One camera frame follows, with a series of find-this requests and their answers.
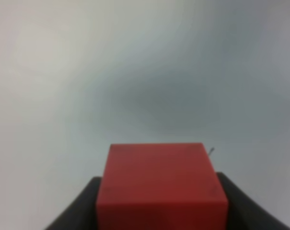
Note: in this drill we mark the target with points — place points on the red cube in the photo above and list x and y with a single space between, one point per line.
166 186

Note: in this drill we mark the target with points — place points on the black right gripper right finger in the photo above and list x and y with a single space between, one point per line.
244 213

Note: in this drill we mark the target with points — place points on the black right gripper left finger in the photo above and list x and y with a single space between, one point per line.
81 213

